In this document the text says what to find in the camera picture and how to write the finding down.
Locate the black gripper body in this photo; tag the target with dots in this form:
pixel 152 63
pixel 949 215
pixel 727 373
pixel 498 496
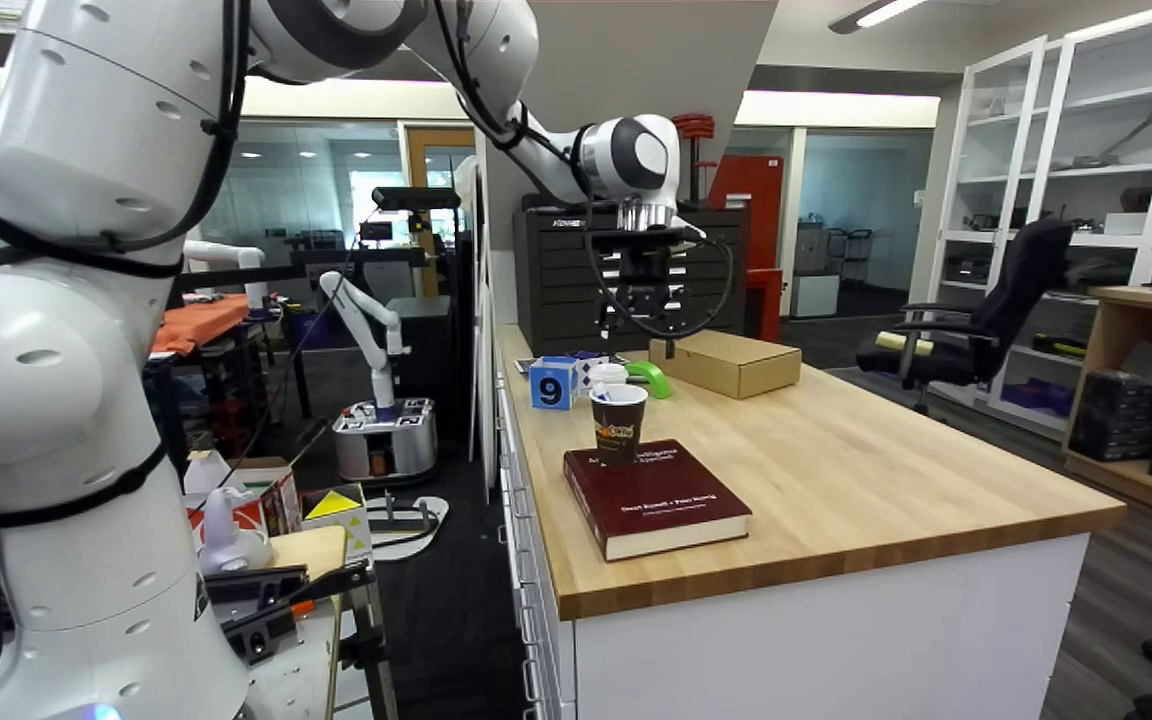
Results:
pixel 644 260

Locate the small white robot arm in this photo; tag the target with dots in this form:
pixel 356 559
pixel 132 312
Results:
pixel 371 327

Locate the silver robot base box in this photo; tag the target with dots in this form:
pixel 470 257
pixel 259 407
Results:
pixel 387 437

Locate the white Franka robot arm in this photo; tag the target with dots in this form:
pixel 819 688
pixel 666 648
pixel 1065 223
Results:
pixel 58 400

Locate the brown paper cup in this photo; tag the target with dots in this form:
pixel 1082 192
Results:
pixel 619 427

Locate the black drawer cabinet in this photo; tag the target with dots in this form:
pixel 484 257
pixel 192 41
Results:
pixel 556 282

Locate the flat cardboard box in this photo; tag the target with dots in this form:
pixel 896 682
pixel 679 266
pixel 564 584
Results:
pixel 734 361

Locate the blue number cube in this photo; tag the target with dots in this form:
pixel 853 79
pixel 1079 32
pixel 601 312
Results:
pixel 548 387

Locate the red metal cabinet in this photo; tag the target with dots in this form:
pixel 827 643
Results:
pixel 750 215

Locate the dark red hardcover book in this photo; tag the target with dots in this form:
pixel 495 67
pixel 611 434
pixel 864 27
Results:
pixel 657 503

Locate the black office chair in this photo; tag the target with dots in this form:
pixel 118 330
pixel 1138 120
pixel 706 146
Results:
pixel 1003 312

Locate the yellow white patterned box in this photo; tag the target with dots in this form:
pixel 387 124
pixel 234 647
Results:
pixel 335 508

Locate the white table drawer cabinet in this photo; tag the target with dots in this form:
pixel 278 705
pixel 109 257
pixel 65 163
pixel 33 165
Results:
pixel 819 643

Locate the orange cloth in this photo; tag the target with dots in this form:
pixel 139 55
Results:
pixel 200 327

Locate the white glass door cabinet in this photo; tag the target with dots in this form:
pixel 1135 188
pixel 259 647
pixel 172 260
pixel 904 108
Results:
pixel 1082 132

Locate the white spray bottle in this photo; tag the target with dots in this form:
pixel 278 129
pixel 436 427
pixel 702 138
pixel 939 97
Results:
pixel 227 527

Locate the black orange bar clamp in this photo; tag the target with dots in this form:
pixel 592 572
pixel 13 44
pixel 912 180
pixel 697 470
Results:
pixel 278 602

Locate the wooden shelf cabinet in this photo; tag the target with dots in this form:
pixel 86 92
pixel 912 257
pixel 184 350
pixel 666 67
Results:
pixel 1142 400

